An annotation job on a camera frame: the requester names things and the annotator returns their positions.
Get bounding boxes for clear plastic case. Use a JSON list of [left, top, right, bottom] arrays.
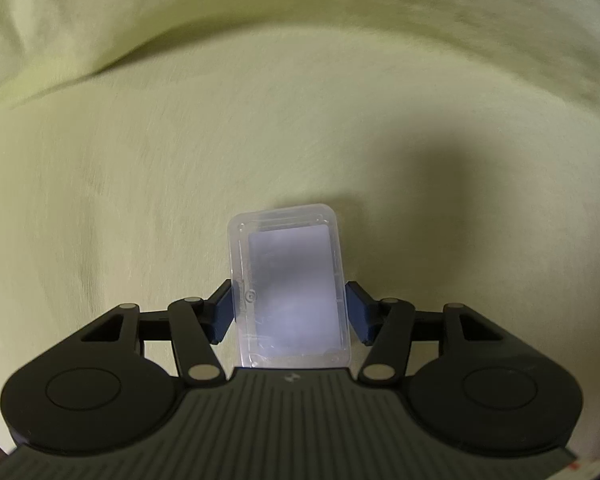
[[227, 203, 355, 370]]

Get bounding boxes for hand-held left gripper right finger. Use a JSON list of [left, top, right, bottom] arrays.
[[344, 281, 502, 387]]

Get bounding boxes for light green covered sofa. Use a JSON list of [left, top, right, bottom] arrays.
[[0, 0, 600, 463]]

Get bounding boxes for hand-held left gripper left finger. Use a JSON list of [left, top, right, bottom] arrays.
[[81, 279, 237, 387]]

